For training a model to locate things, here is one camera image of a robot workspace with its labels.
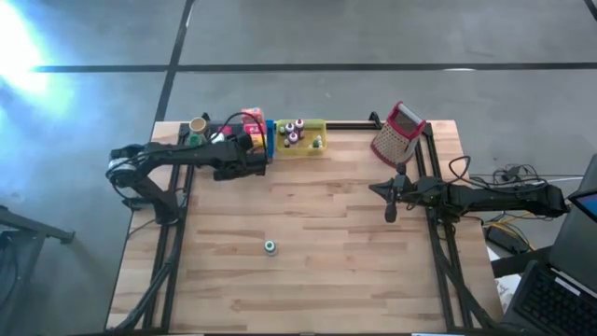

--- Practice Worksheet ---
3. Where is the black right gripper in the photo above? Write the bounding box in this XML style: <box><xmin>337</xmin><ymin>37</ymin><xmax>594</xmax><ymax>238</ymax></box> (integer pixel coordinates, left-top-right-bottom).
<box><xmin>367</xmin><ymin>161</ymin><xmax>440</xmax><ymax>224</ymax></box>

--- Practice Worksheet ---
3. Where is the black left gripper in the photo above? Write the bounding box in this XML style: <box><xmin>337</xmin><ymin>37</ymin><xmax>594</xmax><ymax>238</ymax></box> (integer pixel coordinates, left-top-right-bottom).
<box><xmin>212</xmin><ymin>132</ymin><xmax>269</xmax><ymax>182</ymax></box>

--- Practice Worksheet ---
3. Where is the grey translucent plastic bin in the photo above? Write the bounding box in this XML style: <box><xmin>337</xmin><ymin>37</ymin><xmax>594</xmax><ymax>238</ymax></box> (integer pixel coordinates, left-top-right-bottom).
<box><xmin>179</xmin><ymin>119</ymin><xmax>244</xmax><ymax>147</ymax></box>

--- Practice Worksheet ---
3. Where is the blue plastic bin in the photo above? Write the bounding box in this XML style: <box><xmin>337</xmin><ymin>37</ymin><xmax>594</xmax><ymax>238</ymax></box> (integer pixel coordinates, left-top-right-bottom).
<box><xmin>264</xmin><ymin>119</ymin><xmax>277</xmax><ymax>161</ymax></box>

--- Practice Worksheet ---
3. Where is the red metal box grater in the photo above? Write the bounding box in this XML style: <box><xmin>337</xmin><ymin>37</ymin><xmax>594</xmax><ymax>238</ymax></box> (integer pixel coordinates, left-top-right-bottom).
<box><xmin>370</xmin><ymin>101</ymin><xmax>428</xmax><ymax>169</ymax></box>

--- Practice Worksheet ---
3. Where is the yellow translucent plastic bin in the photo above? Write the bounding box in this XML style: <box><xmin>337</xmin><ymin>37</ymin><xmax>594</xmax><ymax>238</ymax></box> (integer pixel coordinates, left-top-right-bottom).
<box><xmin>274</xmin><ymin>119</ymin><xmax>328</xmax><ymax>158</ymax></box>

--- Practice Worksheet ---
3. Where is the black power brick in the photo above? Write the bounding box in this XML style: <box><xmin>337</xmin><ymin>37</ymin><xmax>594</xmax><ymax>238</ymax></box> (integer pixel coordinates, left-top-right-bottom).
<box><xmin>483</xmin><ymin>225</ymin><xmax>531</xmax><ymax>256</ymax></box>

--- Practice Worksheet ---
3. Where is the black laptop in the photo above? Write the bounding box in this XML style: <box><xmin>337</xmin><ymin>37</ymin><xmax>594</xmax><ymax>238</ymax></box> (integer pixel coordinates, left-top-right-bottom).
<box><xmin>505</xmin><ymin>153</ymin><xmax>597</xmax><ymax>336</ymax></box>

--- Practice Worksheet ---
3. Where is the blue-lit monitor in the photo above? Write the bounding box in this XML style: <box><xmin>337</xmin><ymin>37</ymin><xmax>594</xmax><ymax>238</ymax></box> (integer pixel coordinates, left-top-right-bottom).
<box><xmin>567</xmin><ymin>189</ymin><xmax>597</xmax><ymax>224</ymax></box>

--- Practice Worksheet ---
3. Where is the black metal stand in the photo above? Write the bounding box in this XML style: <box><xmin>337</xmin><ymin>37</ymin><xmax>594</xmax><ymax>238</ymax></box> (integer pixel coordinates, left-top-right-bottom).
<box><xmin>0</xmin><ymin>203</ymin><xmax>76</xmax><ymax>246</ymax></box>

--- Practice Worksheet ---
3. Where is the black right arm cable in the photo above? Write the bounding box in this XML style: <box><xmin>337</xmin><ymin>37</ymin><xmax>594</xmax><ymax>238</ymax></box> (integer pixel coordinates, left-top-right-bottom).
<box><xmin>447</xmin><ymin>155</ymin><xmax>473</xmax><ymax>187</ymax></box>

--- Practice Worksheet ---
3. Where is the black cable bundle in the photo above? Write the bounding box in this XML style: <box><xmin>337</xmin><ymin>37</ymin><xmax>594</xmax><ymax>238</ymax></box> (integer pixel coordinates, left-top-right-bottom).
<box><xmin>470</xmin><ymin>162</ymin><xmax>584</xmax><ymax>226</ymax></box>

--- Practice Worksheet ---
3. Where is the black side table frame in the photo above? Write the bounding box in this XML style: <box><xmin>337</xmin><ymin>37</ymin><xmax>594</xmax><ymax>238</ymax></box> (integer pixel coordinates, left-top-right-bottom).
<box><xmin>491</xmin><ymin>245</ymin><xmax>556</xmax><ymax>280</ymax></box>

